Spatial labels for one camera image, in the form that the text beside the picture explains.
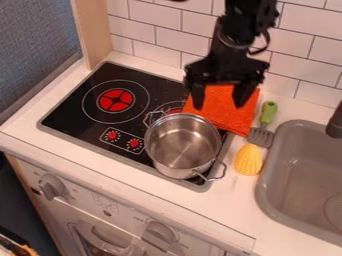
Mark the toy sink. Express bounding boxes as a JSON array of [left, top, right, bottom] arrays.
[[253, 119, 342, 248]]

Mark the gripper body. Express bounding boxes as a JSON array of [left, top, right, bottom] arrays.
[[183, 31, 272, 92]]

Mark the yellow toy corn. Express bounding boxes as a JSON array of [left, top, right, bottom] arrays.
[[232, 143, 265, 177]]

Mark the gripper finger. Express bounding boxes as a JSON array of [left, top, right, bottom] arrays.
[[189, 83, 209, 111], [231, 79, 261, 109]]

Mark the silver pot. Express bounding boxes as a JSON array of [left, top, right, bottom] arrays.
[[142, 110, 229, 183]]

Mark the green-handled grey spatula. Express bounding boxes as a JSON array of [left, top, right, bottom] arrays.
[[245, 100, 280, 148]]

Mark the orange cloth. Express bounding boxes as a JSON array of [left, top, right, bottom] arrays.
[[181, 83, 262, 138]]

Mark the toy stove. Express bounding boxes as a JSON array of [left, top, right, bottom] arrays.
[[36, 60, 237, 194]]

